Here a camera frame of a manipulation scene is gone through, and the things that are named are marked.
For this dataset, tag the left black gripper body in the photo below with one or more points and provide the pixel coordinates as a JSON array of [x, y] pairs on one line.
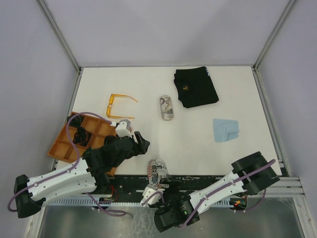
[[132, 152]]

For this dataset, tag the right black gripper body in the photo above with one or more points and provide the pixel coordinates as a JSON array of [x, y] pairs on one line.
[[171, 192]]

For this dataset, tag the flag print glasses case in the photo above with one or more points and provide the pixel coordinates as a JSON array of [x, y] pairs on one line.
[[157, 172]]

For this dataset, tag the map print glasses case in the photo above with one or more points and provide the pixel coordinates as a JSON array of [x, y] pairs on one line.
[[166, 108]]

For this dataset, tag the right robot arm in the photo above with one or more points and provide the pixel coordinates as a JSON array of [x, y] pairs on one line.
[[251, 174]]

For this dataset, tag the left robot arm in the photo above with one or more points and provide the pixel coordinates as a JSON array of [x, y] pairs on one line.
[[86, 175]]

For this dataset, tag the black sunglasses in tray middle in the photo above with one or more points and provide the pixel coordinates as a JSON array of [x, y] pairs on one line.
[[81, 136]]

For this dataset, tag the orange sunglasses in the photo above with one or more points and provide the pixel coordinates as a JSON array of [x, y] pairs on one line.
[[110, 105]]

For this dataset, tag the black sunglasses in tray corner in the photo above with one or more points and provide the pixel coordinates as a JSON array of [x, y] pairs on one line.
[[76, 121]]

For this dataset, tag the black folded cloth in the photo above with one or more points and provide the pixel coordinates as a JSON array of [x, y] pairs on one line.
[[195, 87]]

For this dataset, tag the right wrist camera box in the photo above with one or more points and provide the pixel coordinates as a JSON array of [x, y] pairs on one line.
[[151, 196]]

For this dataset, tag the light blue cable duct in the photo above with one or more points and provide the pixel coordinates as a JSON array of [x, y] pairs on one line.
[[87, 201]]

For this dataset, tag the aluminium frame rail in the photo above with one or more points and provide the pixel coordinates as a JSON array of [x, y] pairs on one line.
[[288, 184]]

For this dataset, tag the left corner aluminium post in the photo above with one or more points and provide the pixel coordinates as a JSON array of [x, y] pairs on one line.
[[44, 7]]

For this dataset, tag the corner aluminium post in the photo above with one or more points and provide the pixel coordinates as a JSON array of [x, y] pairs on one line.
[[274, 33], [44, 7]]

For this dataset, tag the right corner aluminium post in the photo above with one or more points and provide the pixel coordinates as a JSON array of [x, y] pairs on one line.
[[274, 33]]

